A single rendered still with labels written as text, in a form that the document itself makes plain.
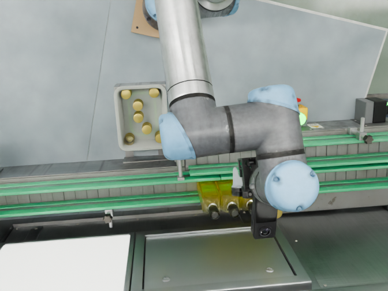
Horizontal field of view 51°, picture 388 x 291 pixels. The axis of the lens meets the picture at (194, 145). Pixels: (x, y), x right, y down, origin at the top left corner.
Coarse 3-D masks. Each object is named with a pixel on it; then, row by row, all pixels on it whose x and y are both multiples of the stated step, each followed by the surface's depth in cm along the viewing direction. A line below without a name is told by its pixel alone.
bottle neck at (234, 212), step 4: (228, 204) 121; (232, 204) 120; (236, 204) 121; (228, 208) 120; (232, 208) 118; (236, 208) 117; (232, 212) 120; (236, 212) 119; (232, 216) 117; (236, 216) 118
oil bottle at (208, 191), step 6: (198, 186) 135; (204, 186) 130; (210, 186) 130; (216, 186) 130; (198, 192) 136; (204, 192) 125; (210, 192) 125; (216, 192) 125; (204, 198) 122; (210, 198) 122; (216, 198) 122; (204, 204) 122; (204, 210) 122
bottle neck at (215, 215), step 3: (210, 204) 121; (213, 204) 120; (216, 204) 121; (210, 207) 119; (213, 207) 118; (216, 207) 119; (210, 210) 118; (213, 210) 117; (216, 210) 116; (210, 213) 117; (213, 213) 120; (216, 213) 119; (210, 216) 117; (213, 216) 118; (216, 216) 118
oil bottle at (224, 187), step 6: (222, 180) 135; (228, 180) 134; (222, 186) 129; (228, 186) 129; (222, 192) 125; (228, 192) 125; (222, 198) 123; (228, 198) 122; (234, 198) 122; (222, 204) 123; (222, 210) 124
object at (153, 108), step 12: (156, 84) 135; (120, 96) 140; (132, 96) 142; (144, 96) 142; (120, 108) 139; (132, 108) 143; (144, 108) 144; (156, 108) 144; (120, 120) 138; (132, 120) 144; (144, 120) 145; (156, 120) 145; (120, 132) 138; (132, 132) 146; (120, 144) 139; (132, 144) 143; (144, 144) 142; (156, 144) 142
